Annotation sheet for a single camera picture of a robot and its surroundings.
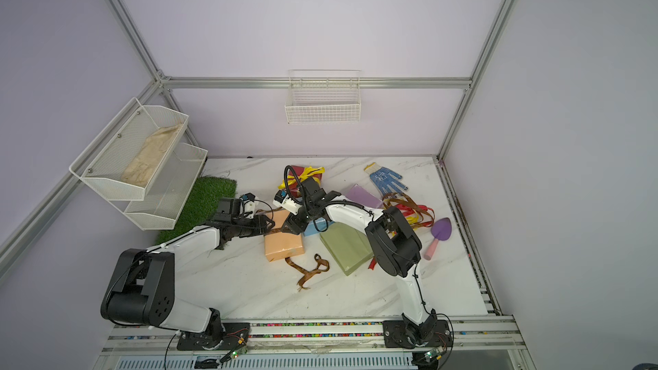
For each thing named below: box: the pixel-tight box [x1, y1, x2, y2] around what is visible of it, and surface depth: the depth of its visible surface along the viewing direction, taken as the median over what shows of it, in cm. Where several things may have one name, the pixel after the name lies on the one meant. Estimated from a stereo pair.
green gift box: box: [319, 221, 375, 276], surface depth 88 cm
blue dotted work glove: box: [363, 162, 408, 197], surface depth 114 cm
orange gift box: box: [263, 208, 306, 263], surface depth 88 cm
